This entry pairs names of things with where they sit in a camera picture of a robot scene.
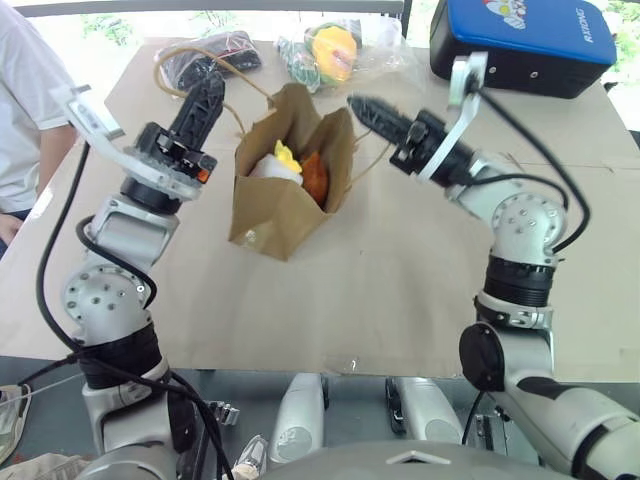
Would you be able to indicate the black item in plastic bag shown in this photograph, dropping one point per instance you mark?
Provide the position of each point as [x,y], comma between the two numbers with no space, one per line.
[215,55]

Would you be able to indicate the silver robot right leg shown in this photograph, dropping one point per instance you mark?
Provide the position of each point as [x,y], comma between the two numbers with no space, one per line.
[425,410]

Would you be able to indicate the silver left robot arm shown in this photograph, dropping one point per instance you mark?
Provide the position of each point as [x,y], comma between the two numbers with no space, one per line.
[125,235]

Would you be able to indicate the white and yellow plush toy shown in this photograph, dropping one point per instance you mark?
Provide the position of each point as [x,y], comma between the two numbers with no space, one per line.
[277,167]

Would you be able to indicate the blue and black case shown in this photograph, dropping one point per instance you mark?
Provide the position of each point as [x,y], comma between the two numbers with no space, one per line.
[525,45]

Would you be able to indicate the grey window frame bar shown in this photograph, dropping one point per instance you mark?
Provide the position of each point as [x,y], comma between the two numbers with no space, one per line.
[225,7]

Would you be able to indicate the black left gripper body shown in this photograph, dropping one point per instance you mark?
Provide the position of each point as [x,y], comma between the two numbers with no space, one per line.
[175,152]

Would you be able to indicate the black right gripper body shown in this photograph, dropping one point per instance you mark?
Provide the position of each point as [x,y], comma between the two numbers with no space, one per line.
[417,145]

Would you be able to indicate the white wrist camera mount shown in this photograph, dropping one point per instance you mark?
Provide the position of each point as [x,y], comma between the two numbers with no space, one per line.
[467,105]
[95,125]

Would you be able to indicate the person in white shirt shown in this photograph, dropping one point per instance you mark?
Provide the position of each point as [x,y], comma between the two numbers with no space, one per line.
[25,100]

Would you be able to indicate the yellow green plush in plastic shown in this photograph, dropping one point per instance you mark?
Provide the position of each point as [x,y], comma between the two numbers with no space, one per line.
[332,52]

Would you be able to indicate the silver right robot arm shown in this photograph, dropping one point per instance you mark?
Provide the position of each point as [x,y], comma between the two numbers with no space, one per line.
[525,220]

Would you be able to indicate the orange plush toy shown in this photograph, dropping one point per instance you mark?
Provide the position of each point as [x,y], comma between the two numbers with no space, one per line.
[316,180]

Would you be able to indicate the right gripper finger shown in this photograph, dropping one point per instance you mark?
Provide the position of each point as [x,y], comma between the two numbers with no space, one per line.
[382,112]
[382,131]

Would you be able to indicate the brown paper bag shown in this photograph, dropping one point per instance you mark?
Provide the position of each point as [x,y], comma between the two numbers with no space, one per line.
[280,220]

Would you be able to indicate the silver robot torso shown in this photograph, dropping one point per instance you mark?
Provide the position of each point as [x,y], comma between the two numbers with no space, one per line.
[350,462]

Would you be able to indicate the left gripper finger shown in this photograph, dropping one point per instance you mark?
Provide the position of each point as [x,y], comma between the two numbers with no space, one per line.
[189,110]
[209,110]

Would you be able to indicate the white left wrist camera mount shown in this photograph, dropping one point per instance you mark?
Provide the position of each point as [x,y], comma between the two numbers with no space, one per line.
[95,125]

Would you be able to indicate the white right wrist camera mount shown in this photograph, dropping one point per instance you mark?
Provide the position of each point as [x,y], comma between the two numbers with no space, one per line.
[467,105]

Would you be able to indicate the silver robot leg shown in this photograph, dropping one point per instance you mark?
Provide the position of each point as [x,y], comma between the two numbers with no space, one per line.
[425,410]
[297,420]

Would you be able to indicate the brown paper table cover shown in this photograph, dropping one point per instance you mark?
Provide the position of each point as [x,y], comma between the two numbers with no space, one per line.
[390,280]

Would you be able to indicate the silver robot left leg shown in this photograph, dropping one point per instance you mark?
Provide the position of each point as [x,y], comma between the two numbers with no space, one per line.
[297,420]

